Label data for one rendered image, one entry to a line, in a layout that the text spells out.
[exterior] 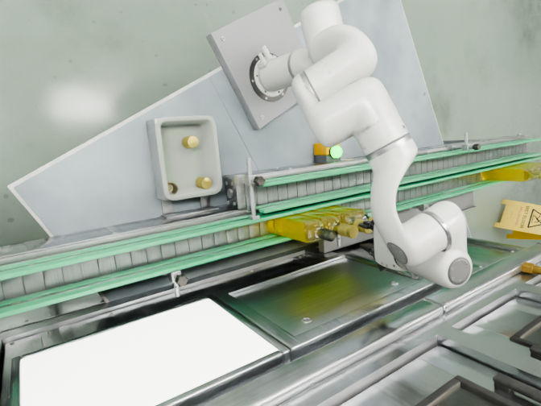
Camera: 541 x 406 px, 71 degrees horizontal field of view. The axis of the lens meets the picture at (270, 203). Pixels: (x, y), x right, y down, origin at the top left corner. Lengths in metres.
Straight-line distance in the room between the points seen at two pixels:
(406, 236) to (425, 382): 0.25
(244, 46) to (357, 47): 0.56
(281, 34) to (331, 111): 0.73
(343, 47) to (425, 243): 0.39
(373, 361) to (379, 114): 0.43
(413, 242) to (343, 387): 0.26
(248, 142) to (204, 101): 0.19
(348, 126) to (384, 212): 0.16
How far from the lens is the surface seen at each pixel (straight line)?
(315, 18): 0.95
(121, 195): 1.12
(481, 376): 0.79
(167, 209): 1.15
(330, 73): 0.77
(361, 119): 0.68
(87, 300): 1.22
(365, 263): 1.15
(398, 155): 0.67
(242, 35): 1.28
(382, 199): 0.67
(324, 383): 0.70
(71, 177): 1.10
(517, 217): 4.30
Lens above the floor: 1.84
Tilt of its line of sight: 56 degrees down
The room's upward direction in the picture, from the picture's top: 100 degrees clockwise
